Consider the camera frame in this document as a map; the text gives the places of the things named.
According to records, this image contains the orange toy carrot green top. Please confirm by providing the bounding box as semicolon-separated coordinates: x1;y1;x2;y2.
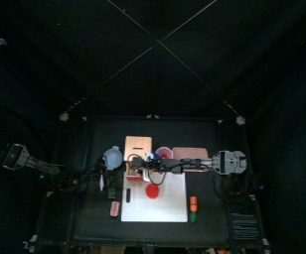
187;195;200;223

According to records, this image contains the pink rectangular block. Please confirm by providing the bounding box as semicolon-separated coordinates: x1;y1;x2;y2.
108;200;121;218

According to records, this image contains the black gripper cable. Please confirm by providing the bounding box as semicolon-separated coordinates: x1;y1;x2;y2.
151;168;169;187

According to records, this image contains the white cutting board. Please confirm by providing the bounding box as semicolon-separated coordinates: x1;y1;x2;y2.
119;171;190;223

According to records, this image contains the white frame corner bracket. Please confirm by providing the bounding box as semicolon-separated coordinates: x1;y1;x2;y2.
233;114;248;127
58;111;71;123

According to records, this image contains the pale pink tray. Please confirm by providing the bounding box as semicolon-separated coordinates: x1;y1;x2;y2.
171;146;210;174

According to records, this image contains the light blue bowl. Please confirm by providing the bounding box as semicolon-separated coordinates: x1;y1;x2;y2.
102;145;125;172

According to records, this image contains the light wooden drawer cabinet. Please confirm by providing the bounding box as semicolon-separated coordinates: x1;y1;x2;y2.
123;135;154;164

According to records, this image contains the red cup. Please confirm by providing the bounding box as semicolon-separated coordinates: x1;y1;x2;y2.
154;146;175;161

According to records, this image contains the wooden drawer red front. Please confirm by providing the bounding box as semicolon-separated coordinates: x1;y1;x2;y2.
123;161;145;182

